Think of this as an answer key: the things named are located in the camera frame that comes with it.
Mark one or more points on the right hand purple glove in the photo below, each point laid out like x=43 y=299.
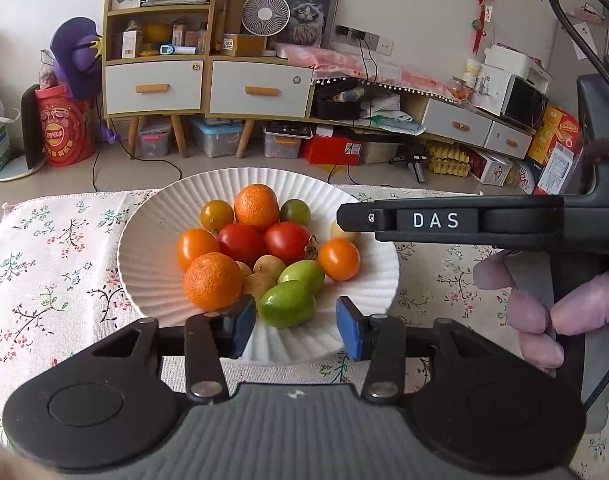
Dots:
x=581 y=311

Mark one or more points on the small dark green tomato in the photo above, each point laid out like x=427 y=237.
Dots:
x=295 y=210

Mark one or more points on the orange tomato back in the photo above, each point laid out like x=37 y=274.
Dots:
x=340 y=259

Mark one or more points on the floral tablecloth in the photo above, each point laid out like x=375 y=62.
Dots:
x=60 y=289

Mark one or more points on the lone orange mandarin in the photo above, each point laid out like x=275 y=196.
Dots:
x=213 y=282

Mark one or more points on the green round fruit back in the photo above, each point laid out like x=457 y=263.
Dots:
x=287 y=305

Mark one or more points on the white microwave oven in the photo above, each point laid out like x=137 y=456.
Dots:
x=509 y=97

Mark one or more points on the beige longan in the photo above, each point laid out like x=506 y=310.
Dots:
x=257 y=284
x=244 y=269
x=336 y=233
x=269 y=265

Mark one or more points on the yellow egg carton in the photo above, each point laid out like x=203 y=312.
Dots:
x=447 y=159

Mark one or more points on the clear storage bin blue lid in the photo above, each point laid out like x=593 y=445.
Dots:
x=216 y=137

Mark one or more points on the low wooden tv bench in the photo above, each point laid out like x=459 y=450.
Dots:
x=374 y=107

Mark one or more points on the olive yellow-green tomato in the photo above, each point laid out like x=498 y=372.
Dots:
x=216 y=214

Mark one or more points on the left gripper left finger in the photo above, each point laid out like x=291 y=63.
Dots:
x=211 y=337

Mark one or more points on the framed cat picture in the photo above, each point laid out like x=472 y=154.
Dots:
x=310 y=23

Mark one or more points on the orange tomato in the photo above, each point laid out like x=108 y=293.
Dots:
x=192 y=244
x=340 y=259

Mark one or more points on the white desk fan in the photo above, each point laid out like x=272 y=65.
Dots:
x=264 y=19

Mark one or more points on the red snack bucket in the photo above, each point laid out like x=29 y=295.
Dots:
x=66 y=126

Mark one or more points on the purple plush toy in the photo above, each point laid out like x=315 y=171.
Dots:
x=77 y=50

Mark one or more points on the orange tomato front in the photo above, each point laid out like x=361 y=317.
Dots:
x=192 y=244

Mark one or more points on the wooden cabinet with drawers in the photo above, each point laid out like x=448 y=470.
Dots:
x=209 y=82

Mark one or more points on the white ribbed plate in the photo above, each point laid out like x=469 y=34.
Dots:
x=153 y=281

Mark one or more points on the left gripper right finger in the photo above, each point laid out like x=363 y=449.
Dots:
x=380 y=339

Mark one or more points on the red box under bench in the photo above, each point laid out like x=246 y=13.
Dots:
x=332 y=150

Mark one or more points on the pink cloth on bench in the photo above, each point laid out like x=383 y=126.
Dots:
x=331 y=64

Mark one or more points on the red tomato with stem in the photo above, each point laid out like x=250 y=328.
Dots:
x=241 y=243

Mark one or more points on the green oval fruit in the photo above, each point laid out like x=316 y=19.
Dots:
x=307 y=272

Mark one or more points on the large orange mandarin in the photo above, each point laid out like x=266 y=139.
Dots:
x=256 y=205

